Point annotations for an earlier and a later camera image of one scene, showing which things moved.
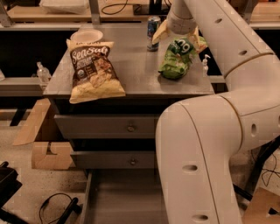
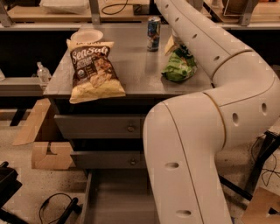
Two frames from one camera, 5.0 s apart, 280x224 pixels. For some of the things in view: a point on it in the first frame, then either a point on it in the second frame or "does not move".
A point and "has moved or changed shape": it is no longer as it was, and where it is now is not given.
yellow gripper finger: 161,32 to 170,44
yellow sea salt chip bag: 94,75 does not move
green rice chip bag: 178,57 has moved or changed shape
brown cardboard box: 62,159 does not move
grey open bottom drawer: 123,196 does not move
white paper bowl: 87,36 does not move
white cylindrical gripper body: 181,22 to 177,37
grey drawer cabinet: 109,83 does not move
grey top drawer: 108,126 does not move
